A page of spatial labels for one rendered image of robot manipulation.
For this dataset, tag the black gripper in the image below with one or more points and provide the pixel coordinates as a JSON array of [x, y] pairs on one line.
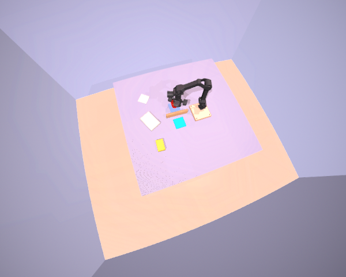
[[182, 101]]

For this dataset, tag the tan wooden bar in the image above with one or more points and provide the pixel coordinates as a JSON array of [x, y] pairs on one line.
[[176, 113]]

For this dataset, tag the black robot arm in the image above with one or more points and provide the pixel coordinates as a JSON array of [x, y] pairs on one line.
[[179, 90]]

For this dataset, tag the white flat rectangular pad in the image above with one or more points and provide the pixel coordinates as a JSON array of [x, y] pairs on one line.
[[143, 98]]

